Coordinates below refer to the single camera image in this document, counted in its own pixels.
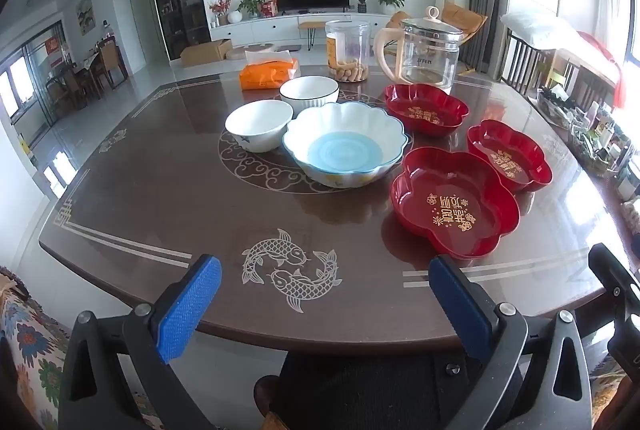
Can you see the clear plastic snack jar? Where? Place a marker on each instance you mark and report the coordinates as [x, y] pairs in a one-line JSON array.
[[347, 53]]

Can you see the white door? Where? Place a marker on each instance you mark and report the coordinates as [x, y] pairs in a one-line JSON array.
[[137, 18]]

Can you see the blue scalloped ceramic bowl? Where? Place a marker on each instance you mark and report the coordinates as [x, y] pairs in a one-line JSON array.
[[345, 150]]

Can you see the red gift box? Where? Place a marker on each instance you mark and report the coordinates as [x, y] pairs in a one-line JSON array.
[[269, 8]]

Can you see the wooden dining chair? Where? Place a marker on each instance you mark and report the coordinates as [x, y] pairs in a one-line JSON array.
[[111, 60]]

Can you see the framed wall painting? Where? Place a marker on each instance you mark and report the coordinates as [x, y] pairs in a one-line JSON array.
[[86, 14]]

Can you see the white pillow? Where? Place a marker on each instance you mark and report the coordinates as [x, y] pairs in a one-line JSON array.
[[537, 28]]

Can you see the dark wooden bench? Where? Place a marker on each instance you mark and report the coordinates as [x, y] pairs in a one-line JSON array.
[[525, 63]]

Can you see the small green potted plant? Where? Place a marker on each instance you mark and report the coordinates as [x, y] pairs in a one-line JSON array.
[[361, 1]]

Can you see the red flowers in vase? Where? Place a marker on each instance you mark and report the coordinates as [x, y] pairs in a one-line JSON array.
[[221, 8]]

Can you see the white television cabinet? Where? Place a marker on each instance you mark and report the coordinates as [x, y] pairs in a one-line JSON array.
[[260, 29]]

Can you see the round white vase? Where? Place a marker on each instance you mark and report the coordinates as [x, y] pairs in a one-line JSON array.
[[235, 16]]

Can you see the white bowl with blue print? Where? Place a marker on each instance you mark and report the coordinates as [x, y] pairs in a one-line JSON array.
[[257, 120]]

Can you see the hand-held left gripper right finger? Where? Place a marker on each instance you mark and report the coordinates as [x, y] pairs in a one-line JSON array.
[[462, 307]]

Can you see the cluttered small items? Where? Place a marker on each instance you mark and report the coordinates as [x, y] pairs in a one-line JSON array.
[[590, 130]]

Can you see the red cloth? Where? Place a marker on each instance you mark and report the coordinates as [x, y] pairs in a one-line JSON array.
[[607, 55]]

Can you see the small red flower-shaped plate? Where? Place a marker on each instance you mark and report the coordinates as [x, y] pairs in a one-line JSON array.
[[425, 108], [505, 155]]

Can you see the cardboard box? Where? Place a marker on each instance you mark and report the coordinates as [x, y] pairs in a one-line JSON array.
[[205, 53]]

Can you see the floral sofa cover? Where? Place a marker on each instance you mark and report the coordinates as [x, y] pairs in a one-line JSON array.
[[35, 350]]

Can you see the large red flower-shaped plate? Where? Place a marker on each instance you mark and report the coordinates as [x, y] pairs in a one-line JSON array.
[[450, 210]]

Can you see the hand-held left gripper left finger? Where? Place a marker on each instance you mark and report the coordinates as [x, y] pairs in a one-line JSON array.
[[187, 305]]

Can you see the wooden side table hairpin legs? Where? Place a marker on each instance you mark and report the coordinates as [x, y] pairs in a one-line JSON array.
[[312, 25]]

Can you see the dark cloth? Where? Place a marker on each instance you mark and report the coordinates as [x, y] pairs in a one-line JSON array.
[[360, 390]]

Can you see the tan lounge chair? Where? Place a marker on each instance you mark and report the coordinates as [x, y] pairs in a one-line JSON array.
[[467, 19]]

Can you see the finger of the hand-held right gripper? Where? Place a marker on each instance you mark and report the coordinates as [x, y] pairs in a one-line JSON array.
[[617, 277]]

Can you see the orange tissue pack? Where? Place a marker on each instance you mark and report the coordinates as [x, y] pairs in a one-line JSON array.
[[267, 73]]

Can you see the white ribbed dark-rimmed bowl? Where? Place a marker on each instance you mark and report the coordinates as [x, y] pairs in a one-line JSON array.
[[310, 90]]

